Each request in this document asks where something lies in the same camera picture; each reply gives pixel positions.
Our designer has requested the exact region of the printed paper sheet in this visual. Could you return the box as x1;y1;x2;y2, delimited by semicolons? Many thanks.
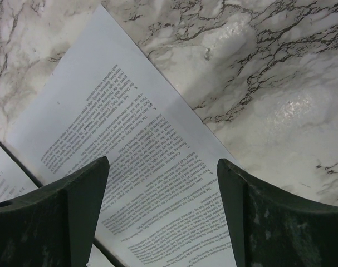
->
6;6;236;266
0;146;38;202

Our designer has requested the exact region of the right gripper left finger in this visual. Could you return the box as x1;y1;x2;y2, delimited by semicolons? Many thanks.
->
0;156;110;266

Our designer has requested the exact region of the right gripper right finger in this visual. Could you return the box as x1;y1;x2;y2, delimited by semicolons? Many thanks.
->
217;159;338;266

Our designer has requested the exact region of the grey black file folder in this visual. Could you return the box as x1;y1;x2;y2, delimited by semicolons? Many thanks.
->
0;142;125;267

